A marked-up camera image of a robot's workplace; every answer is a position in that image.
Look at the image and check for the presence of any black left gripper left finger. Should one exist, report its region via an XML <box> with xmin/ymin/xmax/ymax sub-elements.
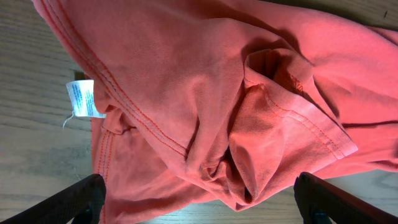
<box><xmin>1</xmin><ymin>174</ymin><xmax>106</xmax><ymax>224</ymax></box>

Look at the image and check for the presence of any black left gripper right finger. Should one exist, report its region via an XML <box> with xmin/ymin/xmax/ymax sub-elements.
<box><xmin>294</xmin><ymin>172</ymin><xmax>397</xmax><ymax>224</ymax></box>

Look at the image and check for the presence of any red soccer t-shirt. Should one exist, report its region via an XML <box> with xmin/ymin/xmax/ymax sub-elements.
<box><xmin>34</xmin><ymin>0</ymin><xmax>397</xmax><ymax>223</ymax></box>

